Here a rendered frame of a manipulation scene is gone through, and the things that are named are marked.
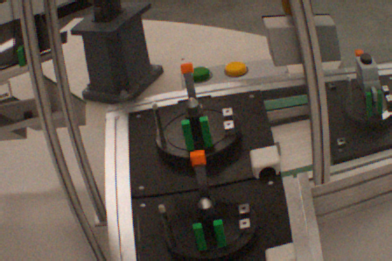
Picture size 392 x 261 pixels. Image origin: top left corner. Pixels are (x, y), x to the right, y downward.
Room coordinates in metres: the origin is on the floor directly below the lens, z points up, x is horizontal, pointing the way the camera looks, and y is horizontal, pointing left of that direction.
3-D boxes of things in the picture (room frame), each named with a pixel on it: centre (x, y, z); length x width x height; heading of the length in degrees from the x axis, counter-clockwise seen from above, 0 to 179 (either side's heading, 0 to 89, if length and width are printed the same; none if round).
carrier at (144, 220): (0.80, 0.01, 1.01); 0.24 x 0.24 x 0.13; 87
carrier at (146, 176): (1.04, 0.00, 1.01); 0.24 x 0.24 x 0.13; 87
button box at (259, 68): (1.25, -0.10, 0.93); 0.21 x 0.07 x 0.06; 87
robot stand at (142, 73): (1.46, 0.14, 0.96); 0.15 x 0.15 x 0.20; 51
